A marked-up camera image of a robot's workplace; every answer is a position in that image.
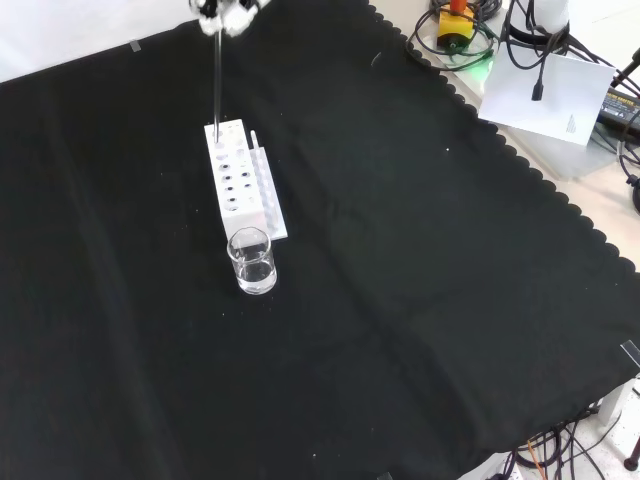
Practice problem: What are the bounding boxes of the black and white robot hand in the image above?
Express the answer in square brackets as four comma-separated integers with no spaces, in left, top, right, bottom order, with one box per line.
[188,0,271,37]

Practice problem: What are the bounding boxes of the white test tube rack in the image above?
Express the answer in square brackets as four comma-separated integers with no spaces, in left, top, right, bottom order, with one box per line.
[203,118,291,242]

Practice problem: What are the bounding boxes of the yellow stop button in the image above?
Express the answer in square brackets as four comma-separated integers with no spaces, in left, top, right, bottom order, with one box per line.
[437,0,476,52]

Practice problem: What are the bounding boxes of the glass beaker with water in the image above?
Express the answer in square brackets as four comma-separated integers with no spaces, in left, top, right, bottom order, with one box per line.
[226,226,279,296]

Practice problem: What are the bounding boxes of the black bench cloth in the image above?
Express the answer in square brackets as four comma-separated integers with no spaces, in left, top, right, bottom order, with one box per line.
[0,0,640,480]

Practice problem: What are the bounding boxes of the white paper sheet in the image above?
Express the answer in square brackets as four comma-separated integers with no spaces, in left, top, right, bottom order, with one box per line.
[478,52,618,147]

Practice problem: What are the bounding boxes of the translucent plastic board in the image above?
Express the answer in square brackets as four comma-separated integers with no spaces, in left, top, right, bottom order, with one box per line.
[517,117,619,179]

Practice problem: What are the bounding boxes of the black power adapter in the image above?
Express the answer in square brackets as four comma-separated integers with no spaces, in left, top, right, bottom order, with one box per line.
[596,88,640,129]

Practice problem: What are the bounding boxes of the black tripod pole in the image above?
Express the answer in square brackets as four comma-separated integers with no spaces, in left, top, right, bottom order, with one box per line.
[613,45,640,96]

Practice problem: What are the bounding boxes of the black round stand foot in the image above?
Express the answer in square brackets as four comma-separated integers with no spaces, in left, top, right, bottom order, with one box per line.
[625,173,640,217]

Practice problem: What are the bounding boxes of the black coiled cable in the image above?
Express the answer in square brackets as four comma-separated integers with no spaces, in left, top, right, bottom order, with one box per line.
[404,0,501,66]

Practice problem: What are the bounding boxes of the black cable with connector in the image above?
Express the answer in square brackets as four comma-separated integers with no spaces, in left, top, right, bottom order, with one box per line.
[499,0,574,104]

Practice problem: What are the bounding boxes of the white bench leg bracket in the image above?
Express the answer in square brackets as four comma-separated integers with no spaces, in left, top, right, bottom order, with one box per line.
[597,372,640,429]

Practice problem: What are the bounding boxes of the black floor cable bundle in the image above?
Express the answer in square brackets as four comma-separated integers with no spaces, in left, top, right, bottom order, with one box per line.
[499,414,640,480]

